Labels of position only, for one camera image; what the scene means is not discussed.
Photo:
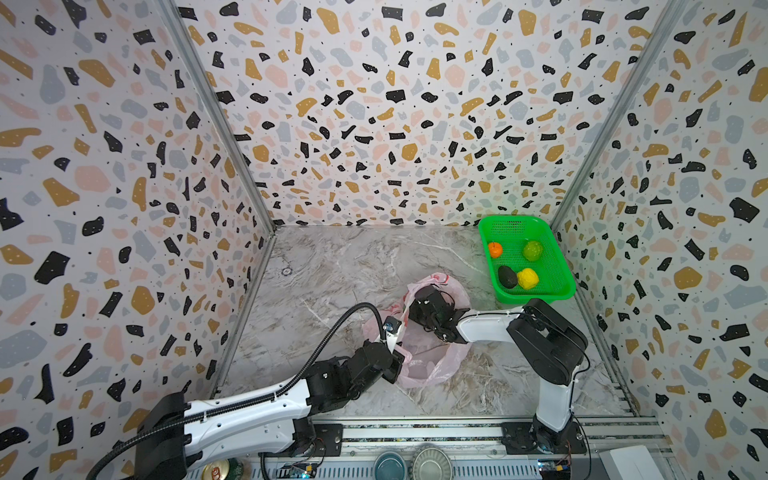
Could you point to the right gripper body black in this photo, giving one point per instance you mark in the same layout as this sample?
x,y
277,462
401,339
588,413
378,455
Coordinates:
x,y
426,309

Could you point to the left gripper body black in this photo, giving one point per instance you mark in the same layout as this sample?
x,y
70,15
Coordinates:
x,y
392,371

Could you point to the pink plastic bag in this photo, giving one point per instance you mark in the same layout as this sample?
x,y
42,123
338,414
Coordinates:
x,y
428,360

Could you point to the dark brown avocado fruit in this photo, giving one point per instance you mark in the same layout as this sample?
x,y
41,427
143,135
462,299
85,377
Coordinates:
x,y
507,277

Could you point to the orange fruit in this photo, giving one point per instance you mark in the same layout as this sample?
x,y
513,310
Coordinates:
x,y
495,250

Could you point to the yellow fruit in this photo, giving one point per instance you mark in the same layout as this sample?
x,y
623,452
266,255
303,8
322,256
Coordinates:
x,y
527,279

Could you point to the green plastic basket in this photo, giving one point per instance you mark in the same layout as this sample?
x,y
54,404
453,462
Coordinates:
x,y
525,261

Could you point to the yellow-green bumpy fruit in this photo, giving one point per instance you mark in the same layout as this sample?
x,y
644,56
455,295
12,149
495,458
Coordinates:
x,y
533,251

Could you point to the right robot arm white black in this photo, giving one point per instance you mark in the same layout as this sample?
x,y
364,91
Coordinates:
x,y
553,347

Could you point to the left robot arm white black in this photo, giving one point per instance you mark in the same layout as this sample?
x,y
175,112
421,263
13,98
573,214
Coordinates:
x,y
179,436

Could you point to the teal ceramic bowl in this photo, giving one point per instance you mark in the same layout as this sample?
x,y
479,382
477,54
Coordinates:
x,y
390,466

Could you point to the grey ribbed plate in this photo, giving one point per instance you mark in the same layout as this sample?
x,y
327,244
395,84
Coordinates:
x,y
431,463

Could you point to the small circuit board left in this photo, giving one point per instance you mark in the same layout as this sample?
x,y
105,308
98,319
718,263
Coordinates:
x,y
301,470

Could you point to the small circuit board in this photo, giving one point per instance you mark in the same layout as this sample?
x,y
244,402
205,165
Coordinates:
x,y
554,470
301,470

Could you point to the green beverage can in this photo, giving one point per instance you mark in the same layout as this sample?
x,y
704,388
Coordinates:
x,y
225,469

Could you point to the small circuit board right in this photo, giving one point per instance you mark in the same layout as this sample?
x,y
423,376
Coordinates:
x,y
554,470

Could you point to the white box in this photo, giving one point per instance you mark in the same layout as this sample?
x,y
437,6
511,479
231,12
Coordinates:
x,y
630,463

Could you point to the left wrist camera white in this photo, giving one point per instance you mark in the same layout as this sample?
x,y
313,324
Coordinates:
x,y
392,327

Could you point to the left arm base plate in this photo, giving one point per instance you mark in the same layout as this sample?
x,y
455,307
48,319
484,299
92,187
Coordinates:
x,y
325,439

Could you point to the aluminium mounting rail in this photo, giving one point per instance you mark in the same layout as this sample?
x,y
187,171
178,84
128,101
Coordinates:
x,y
474,448

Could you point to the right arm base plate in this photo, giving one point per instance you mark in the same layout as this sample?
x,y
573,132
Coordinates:
x,y
533,438

